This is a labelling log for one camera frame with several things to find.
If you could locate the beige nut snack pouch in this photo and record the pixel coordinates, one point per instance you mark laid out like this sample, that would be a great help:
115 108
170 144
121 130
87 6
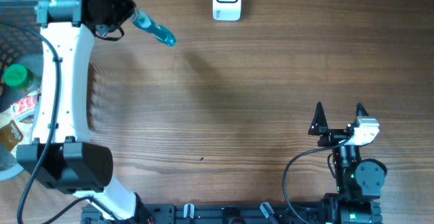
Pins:
14 133

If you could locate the red tissue pack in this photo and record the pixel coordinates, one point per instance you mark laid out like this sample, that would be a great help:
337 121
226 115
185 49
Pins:
24 108

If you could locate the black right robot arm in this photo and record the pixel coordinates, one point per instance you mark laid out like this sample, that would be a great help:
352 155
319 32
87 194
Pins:
358 181

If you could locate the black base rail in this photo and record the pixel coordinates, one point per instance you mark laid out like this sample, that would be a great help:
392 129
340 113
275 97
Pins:
207 214

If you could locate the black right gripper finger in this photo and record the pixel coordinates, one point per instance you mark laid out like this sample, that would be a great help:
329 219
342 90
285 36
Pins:
360 110
319 124

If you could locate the blue mouthwash bottle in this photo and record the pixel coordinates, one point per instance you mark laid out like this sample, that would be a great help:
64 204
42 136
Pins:
145 23

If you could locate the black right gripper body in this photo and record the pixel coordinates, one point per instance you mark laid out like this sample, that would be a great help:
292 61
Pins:
331 139

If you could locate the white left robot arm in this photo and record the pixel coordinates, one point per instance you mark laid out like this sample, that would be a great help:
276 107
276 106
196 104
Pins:
61 155

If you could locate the green lid jar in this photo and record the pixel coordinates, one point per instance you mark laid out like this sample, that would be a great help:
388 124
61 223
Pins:
20 78

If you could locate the dark grey plastic basket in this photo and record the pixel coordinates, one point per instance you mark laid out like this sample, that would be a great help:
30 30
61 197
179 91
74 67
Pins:
17 47

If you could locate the white barcode scanner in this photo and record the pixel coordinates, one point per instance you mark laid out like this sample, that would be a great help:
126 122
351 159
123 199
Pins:
226 0

